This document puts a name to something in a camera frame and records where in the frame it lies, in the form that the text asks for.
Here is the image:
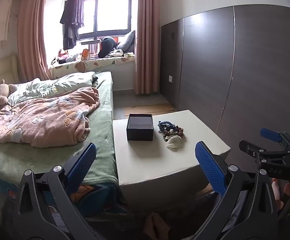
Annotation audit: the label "pink curtain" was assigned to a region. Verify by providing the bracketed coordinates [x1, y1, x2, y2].
[17, 0, 51, 82]
[135, 0, 160, 94]

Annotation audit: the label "white ottoman table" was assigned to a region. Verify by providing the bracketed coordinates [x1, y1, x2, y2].
[113, 110, 230, 212]

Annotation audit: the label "dark framed window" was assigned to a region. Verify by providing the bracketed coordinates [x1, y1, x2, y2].
[78, 0, 132, 40]

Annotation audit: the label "black bag on sill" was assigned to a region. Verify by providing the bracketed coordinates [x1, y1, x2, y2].
[98, 36, 118, 59]

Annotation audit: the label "right pink curtain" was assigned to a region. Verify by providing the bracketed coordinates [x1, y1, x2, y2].
[135, 0, 160, 94]

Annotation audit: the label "grey cushion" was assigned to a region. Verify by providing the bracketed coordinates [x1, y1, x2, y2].
[116, 30, 135, 53]

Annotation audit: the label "blue bead bracelet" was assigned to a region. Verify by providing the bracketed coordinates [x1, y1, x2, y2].
[157, 120, 179, 134]

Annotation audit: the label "beige plush toy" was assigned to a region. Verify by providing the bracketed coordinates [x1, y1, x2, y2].
[0, 79, 17, 108]

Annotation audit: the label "cream headboard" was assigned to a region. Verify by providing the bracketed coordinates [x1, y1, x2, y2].
[0, 54, 20, 84]

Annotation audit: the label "left pink curtain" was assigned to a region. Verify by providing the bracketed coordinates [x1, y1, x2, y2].
[17, 0, 51, 82]

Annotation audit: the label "white shell ornament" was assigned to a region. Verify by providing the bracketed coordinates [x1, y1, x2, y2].
[165, 135, 183, 151]

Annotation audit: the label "dark wall panel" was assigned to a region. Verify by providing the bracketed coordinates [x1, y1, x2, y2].
[159, 5, 290, 172]

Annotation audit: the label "patterned window seat cover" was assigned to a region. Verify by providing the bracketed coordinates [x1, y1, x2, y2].
[49, 56, 136, 79]

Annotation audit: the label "brown seed bead bracelet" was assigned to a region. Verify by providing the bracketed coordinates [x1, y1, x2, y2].
[162, 126, 185, 139]

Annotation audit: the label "hanging dark clothes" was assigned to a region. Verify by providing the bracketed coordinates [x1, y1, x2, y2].
[60, 0, 84, 50]

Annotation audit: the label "pink fleece blanket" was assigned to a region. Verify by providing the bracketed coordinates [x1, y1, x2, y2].
[0, 87, 100, 148]

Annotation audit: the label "bed with green sheet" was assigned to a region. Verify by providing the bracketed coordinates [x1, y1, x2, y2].
[0, 72, 127, 218]

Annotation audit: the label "light green duvet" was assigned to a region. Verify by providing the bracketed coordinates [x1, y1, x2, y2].
[8, 72, 98, 106]

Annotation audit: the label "cardboard floor sheet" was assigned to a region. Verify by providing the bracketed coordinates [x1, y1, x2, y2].
[124, 103, 176, 118]

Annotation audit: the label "black open jewelry box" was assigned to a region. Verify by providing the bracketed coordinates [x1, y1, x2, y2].
[127, 113, 153, 141]

